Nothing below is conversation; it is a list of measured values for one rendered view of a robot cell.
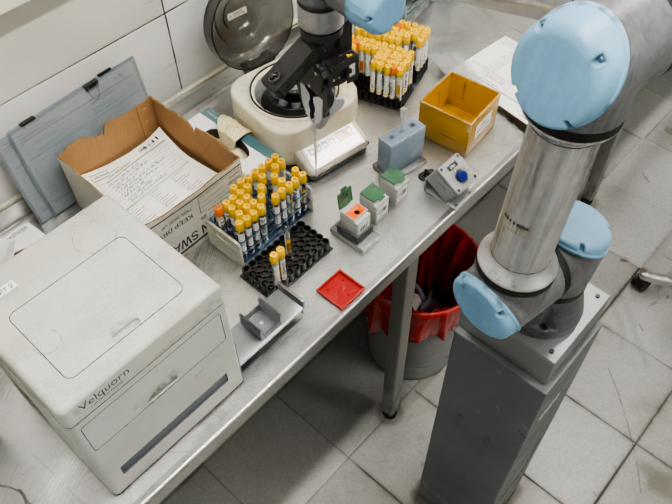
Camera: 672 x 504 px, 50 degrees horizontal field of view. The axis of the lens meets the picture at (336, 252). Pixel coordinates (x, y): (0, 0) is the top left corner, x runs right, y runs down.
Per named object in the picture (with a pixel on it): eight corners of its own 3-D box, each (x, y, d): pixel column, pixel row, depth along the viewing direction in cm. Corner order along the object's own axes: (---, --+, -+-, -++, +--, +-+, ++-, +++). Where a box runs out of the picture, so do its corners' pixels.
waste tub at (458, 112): (465, 159, 160) (471, 125, 153) (415, 134, 166) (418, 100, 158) (495, 126, 167) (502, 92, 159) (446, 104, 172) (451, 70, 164)
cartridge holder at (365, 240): (363, 255, 144) (363, 243, 141) (329, 232, 148) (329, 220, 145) (380, 239, 146) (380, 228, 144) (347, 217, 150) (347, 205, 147)
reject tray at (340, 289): (342, 311, 136) (342, 309, 135) (316, 292, 139) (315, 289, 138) (365, 289, 139) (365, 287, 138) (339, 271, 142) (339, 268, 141)
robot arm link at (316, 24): (316, 19, 109) (284, -4, 113) (317, 45, 112) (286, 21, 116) (354, 1, 112) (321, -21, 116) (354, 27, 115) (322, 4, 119)
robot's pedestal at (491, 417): (516, 489, 202) (604, 323, 134) (475, 543, 193) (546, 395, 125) (458, 444, 211) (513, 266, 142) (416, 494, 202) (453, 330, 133)
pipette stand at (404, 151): (393, 184, 156) (396, 150, 148) (372, 166, 159) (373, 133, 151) (426, 163, 160) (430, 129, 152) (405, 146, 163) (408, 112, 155)
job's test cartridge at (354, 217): (357, 243, 144) (357, 222, 139) (339, 231, 146) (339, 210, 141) (370, 231, 146) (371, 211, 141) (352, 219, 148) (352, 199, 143)
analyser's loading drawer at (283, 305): (223, 386, 124) (219, 371, 120) (198, 363, 127) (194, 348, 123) (305, 312, 133) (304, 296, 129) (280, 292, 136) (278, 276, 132)
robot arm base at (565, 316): (598, 311, 127) (618, 279, 119) (539, 354, 121) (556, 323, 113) (536, 255, 134) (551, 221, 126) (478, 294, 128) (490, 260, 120)
